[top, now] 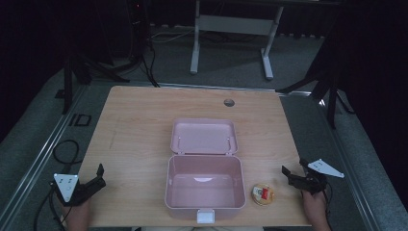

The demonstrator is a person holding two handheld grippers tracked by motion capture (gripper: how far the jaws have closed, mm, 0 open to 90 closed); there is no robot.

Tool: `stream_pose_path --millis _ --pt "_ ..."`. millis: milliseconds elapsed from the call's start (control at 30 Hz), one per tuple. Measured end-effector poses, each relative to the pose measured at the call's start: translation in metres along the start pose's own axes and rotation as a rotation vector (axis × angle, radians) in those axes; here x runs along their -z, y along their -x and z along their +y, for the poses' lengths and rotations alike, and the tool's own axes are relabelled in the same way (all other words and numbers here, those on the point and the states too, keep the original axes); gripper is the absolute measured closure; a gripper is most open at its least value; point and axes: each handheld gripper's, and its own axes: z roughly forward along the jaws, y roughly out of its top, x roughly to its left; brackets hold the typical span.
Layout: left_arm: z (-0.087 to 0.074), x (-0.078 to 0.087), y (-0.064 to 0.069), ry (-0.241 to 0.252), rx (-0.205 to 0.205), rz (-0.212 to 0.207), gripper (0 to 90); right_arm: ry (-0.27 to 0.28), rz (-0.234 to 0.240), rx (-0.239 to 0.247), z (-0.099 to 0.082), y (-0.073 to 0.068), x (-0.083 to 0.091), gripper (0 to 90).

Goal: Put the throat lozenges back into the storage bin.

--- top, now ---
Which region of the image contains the white floor cable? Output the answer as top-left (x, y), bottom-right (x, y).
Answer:
top-left (149, 28), bottom-right (195, 44)

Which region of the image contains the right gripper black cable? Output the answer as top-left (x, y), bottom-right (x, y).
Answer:
top-left (321, 182), bottom-right (335, 223)

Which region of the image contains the black computer tower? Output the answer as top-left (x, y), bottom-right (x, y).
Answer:
top-left (125, 0), bottom-right (152, 64)

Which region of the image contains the black looped cable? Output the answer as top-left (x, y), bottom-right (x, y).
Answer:
top-left (51, 139), bottom-right (82, 167)

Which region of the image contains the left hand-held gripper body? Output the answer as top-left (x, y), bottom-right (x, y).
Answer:
top-left (50, 173), bottom-right (107, 207)

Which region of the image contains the round wrapped pastry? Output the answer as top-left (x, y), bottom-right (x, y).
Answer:
top-left (250, 182), bottom-right (276, 207)

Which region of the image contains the metal floor rail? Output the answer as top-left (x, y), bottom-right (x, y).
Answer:
top-left (316, 90), bottom-right (384, 231)
top-left (0, 84), bottom-right (89, 231)

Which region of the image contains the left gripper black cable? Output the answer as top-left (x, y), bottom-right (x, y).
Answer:
top-left (33, 165), bottom-right (72, 231)

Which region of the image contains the black floor cable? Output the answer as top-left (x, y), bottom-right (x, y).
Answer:
top-left (140, 39), bottom-right (161, 89)

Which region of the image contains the black tripod stand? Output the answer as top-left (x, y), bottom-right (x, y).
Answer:
top-left (53, 52), bottom-right (131, 116)
top-left (274, 9), bottom-right (356, 130)

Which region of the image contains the pink plastic storage box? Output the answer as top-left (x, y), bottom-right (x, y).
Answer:
top-left (164, 117), bottom-right (247, 225)

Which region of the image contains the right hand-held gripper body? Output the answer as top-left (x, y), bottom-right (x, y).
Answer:
top-left (288, 158), bottom-right (345, 195)

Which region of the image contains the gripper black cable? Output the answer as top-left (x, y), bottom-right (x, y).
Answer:
top-left (321, 182), bottom-right (335, 223)
top-left (33, 165), bottom-right (72, 231)

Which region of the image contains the person's light clothing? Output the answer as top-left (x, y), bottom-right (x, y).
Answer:
top-left (130, 225), bottom-right (266, 231)

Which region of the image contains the person's right hand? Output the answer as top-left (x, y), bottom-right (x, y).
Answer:
top-left (300, 188), bottom-right (329, 223)

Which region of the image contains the white desk frame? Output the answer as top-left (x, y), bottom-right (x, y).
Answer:
top-left (189, 0), bottom-right (285, 81)

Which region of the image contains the person's left hand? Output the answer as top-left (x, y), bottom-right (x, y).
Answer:
top-left (61, 195), bottom-right (93, 231)

